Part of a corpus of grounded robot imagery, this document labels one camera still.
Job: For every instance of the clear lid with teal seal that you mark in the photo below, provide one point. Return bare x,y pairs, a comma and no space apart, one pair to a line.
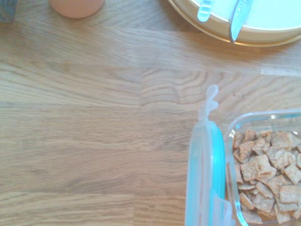
204,169

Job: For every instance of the square glass food container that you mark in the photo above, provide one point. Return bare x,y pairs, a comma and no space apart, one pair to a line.
244,118

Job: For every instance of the metal table knife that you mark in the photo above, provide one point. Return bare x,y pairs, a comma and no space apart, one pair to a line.
237,23

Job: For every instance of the pink bottle with black cap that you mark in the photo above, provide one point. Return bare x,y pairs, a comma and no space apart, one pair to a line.
76,8

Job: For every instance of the brown cereal squares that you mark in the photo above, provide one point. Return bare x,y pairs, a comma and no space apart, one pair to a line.
270,169

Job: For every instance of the grey plastic cutlery basket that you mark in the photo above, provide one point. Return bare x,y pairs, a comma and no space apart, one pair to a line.
5,10

